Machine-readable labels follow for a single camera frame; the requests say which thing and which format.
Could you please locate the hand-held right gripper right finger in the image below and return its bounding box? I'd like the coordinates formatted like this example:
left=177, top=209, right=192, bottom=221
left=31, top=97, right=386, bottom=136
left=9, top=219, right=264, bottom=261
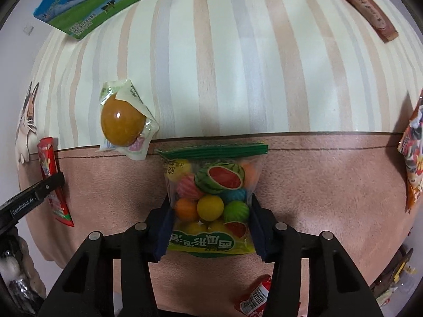
left=246, top=193, right=385, bottom=317

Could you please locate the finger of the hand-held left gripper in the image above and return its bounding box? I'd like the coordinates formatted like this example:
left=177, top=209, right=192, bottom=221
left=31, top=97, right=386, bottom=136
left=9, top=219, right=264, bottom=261
left=35, top=172, right=66, bottom=202

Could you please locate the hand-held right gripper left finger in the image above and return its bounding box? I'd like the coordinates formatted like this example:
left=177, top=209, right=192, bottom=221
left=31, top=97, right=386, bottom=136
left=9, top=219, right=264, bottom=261
left=38, top=195, right=176, bottom=317

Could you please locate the green candy ball bag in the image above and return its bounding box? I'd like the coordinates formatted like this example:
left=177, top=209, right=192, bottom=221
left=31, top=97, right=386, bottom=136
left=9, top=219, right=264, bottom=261
left=155, top=143, right=269, bottom=255

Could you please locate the printed cardboard box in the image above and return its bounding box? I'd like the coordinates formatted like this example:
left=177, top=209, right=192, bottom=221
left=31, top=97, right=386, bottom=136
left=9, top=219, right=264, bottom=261
left=32, top=0, right=311, bottom=41

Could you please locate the red triangle snack packet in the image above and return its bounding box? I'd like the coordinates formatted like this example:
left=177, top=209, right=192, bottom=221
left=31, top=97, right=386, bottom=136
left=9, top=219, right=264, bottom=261
left=234, top=274, right=275, bottom=317

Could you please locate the packaged brown egg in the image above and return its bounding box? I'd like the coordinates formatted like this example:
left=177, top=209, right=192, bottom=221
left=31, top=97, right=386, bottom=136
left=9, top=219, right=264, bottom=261
left=99, top=78, right=160, bottom=161

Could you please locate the yellow paper clutter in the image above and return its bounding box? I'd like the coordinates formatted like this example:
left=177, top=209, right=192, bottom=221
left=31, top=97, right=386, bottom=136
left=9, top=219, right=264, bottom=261
left=370, top=248, right=415, bottom=307

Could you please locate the cat print blanket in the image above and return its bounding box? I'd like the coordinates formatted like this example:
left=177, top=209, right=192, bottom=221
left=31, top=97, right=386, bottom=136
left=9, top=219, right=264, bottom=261
left=15, top=0, right=423, bottom=317

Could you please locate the red white panda packet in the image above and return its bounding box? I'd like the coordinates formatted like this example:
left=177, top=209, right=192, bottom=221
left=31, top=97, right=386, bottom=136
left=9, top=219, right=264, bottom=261
left=397, top=87, right=423, bottom=215

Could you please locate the brown snack packet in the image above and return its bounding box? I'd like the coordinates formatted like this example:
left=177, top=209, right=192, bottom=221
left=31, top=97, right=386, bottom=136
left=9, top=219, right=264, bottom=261
left=320, top=0, right=399, bottom=43

